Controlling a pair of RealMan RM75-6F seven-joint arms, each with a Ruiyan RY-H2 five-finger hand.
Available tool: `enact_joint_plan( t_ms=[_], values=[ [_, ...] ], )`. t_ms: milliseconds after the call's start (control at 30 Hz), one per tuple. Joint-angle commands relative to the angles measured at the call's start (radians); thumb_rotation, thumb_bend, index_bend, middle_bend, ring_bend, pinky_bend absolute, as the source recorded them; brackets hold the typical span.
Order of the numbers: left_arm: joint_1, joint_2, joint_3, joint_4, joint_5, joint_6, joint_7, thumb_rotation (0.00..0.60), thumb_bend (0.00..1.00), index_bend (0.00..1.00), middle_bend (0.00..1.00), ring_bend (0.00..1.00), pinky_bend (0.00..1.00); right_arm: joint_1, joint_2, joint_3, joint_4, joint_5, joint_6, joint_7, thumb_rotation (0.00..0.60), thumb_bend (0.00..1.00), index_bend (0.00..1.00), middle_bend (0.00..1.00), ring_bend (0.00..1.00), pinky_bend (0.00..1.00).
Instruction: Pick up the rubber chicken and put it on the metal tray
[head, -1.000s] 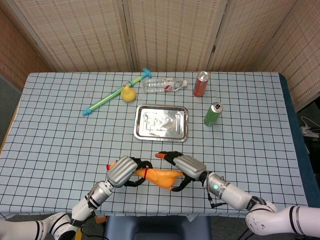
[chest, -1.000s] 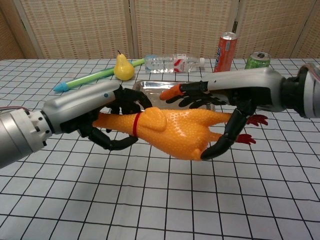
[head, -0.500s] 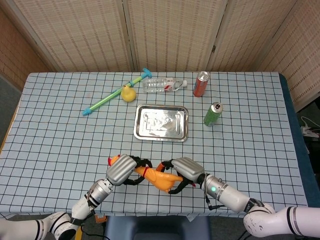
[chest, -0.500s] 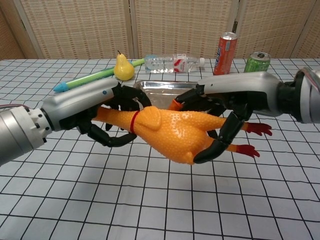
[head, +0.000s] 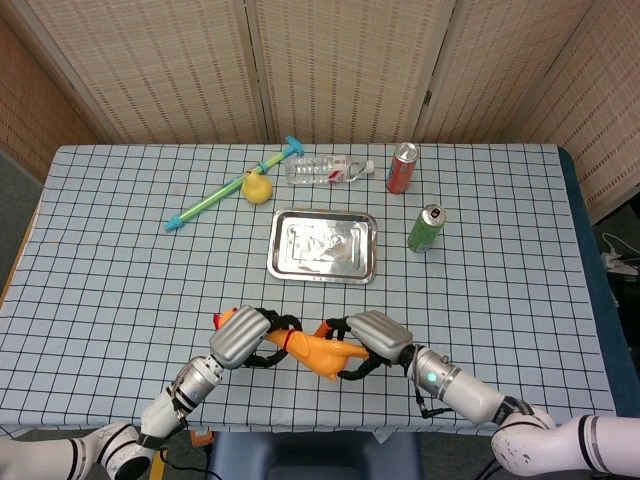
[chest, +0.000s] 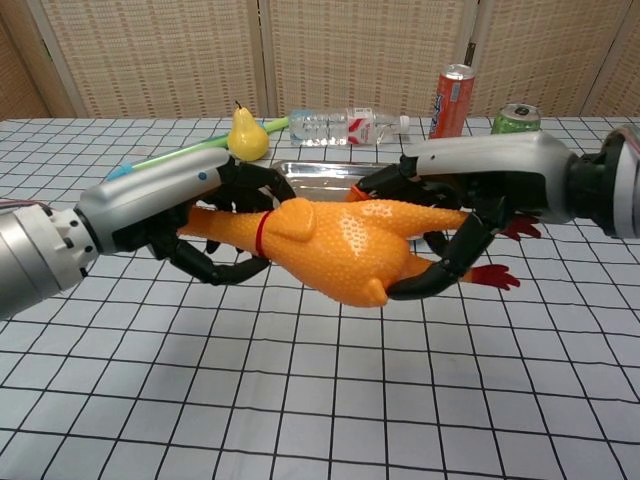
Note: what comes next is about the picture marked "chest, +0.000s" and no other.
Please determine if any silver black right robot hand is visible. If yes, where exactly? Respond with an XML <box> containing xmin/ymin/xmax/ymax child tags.
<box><xmin>352</xmin><ymin>129</ymin><xmax>581</xmax><ymax>301</ymax></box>

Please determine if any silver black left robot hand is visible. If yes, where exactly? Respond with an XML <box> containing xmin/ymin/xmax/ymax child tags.
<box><xmin>74</xmin><ymin>148</ymin><xmax>297</xmax><ymax>287</ymax></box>

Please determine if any orange rubber chicken toy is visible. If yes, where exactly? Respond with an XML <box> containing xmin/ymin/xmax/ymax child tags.
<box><xmin>177</xmin><ymin>184</ymin><xmax>542</xmax><ymax>307</ymax></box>

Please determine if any green tube toy blue tip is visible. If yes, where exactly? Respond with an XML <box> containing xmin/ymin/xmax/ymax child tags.
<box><xmin>105</xmin><ymin>116</ymin><xmax>291</xmax><ymax>184</ymax></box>

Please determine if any stainless steel tray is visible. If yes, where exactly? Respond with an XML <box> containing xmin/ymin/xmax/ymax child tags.
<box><xmin>272</xmin><ymin>159</ymin><xmax>407</xmax><ymax>204</ymax></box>

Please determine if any green soda can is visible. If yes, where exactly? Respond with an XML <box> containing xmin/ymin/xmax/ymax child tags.
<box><xmin>492</xmin><ymin>103</ymin><xmax>543</xmax><ymax>135</ymax></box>

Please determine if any orange soda can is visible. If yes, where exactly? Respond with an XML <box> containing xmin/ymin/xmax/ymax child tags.
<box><xmin>428</xmin><ymin>63</ymin><xmax>476</xmax><ymax>140</ymax></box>

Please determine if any yellow plastic pear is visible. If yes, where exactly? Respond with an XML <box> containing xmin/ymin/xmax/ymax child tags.
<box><xmin>227</xmin><ymin>100</ymin><xmax>270</xmax><ymax>162</ymax></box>

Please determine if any beige woven folding screen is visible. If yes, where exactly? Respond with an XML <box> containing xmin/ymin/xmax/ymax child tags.
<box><xmin>0</xmin><ymin>0</ymin><xmax>640</xmax><ymax>120</ymax></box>

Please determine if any clear plastic water bottle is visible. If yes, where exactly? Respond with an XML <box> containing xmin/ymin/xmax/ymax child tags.
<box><xmin>288</xmin><ymin>106</ymin><xmax>412</xmax><ymax>148</ymax></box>

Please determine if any grey checkered tablecloth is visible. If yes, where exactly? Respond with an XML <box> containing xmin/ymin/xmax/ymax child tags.
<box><xmin>0</xmin><ymin>117</ymin><xmax>640</xmax><ymax>480</ymax></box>

